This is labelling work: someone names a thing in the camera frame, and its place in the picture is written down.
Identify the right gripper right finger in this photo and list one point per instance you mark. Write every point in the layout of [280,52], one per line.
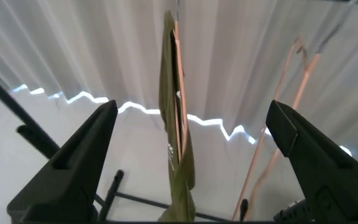
[346,193]

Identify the green printed shirt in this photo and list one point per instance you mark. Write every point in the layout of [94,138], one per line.
[166,93]

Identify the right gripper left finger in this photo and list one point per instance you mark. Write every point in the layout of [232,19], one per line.
[57,193]

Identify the black clothes rack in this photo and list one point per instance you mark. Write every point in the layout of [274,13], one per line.
[26,124]

